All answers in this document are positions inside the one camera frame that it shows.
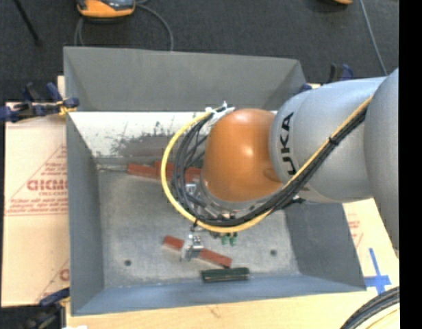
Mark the dark green flat block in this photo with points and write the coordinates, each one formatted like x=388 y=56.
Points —
x=225 y=275

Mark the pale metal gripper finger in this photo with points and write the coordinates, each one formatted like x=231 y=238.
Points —
x=198 y=242
x=186 y=252

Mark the red-brown flat block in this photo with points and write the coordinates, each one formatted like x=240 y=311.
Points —
x=188 y=174
x=142 y=170
x=214 y=256

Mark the grey metal bin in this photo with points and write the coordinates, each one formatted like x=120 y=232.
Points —
x=135 y=218

